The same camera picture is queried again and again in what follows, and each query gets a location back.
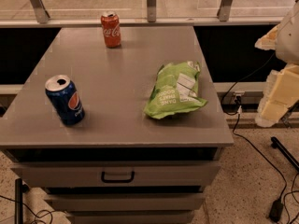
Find red coke can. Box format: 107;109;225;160
101;11;121;48

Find black power cable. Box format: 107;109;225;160
220;51;288;201

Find black drawer handle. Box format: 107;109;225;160
100;171;135;184

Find black stand leg right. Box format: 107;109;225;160
270;136;299;172

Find black stand leg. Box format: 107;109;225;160
14;178;23;224
270;136;299;172

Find green rice chip bag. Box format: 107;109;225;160
144;61;207;119

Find blue pepsi can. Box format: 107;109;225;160
45;75;85;126

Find thin black floor cable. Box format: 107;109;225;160
0;194;64;224

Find grey drawer cabinet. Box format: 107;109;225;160
0;26;233;224

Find metal window railing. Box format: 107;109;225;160
0;0;298;27

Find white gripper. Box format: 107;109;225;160
254;1;299;128

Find black stand leg left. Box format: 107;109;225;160
14;178;23;224

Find black power adapter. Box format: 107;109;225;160
269;199;283;222

